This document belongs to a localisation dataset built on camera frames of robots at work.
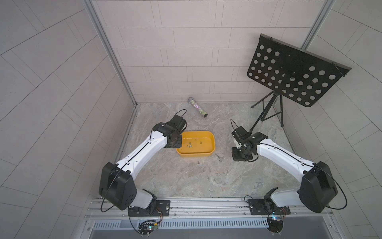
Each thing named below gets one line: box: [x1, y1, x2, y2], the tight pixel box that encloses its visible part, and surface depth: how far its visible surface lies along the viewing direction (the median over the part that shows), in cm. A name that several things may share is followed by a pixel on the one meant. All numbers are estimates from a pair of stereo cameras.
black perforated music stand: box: [247, 33, 352, 133], surface depth 74 cm
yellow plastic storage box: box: [176, 130, 216, 157], surface depth 95 cm
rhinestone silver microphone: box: [187, 97, 208, 118], surface depth 114 cm
